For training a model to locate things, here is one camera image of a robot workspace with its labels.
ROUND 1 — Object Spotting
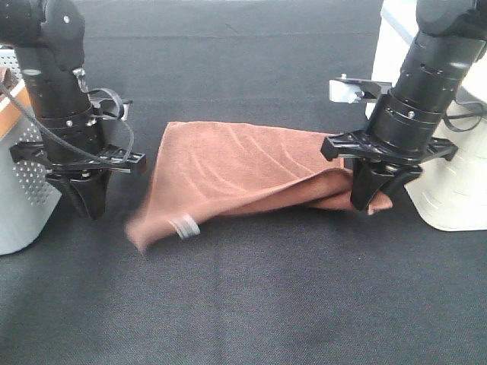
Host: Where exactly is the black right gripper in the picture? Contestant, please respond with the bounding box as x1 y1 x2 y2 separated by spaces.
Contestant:
320 130 458 215

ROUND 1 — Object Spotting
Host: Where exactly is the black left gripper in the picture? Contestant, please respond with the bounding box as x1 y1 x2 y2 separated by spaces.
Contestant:
10 141 146 220

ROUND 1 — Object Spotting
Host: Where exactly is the brown microfibre towel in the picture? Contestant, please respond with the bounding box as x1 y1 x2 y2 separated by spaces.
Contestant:
124 120 393 255

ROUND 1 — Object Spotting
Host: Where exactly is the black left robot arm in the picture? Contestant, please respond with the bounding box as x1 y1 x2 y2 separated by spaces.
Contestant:
1 1 146 220

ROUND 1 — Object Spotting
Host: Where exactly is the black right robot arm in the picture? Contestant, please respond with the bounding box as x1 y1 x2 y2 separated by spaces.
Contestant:
321 1 486 211

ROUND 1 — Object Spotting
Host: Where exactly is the brown towel in basket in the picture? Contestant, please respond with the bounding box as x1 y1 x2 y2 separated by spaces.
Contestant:
0 67 18 92

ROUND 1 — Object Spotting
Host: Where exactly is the grey perforated laundry basket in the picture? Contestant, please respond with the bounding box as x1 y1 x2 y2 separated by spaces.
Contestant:
0 47 64 256

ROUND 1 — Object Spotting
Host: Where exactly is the white plastic storage bin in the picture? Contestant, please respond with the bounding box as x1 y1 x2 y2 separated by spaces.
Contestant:
372 1 486 231

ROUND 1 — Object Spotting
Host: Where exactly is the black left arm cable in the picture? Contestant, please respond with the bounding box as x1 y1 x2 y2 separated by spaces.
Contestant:
0 81 136 168

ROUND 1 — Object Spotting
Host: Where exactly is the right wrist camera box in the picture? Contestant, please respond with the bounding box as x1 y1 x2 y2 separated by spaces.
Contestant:
329 74 393 103

